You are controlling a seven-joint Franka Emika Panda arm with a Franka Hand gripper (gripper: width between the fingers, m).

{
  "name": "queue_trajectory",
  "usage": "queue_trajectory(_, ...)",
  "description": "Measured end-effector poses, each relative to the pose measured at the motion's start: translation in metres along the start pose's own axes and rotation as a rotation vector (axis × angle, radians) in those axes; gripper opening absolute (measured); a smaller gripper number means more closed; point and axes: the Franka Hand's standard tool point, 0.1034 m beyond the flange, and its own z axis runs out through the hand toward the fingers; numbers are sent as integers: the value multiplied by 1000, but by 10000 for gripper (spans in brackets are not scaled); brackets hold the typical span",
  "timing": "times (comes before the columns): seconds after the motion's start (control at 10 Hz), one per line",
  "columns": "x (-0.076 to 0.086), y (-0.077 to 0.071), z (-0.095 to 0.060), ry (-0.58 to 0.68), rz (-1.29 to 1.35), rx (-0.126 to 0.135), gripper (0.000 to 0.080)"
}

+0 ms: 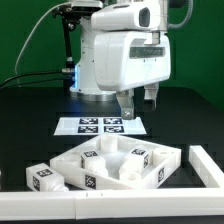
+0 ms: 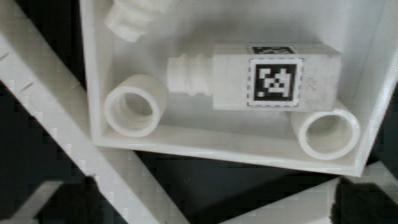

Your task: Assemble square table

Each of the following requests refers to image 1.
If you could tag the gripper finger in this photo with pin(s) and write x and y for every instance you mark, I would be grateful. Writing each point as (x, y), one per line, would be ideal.
(126, 103)
(150, 96)

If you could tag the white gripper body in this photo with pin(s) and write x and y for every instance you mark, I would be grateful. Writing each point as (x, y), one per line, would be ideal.
(126, 60)

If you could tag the white square tabletop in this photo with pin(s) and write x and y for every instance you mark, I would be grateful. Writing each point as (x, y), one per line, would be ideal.
(113, 148)

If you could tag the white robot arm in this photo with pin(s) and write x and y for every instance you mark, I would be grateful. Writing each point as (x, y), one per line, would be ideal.
(150, 16)

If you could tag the white sheet with tags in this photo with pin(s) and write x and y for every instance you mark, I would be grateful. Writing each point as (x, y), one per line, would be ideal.
(72, 126)

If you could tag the white L-shaped fence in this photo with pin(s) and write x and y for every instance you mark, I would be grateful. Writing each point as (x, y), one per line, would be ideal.
(78, 203)

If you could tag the black camera stand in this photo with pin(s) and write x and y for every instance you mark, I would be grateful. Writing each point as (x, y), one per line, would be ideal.
(71, 14)

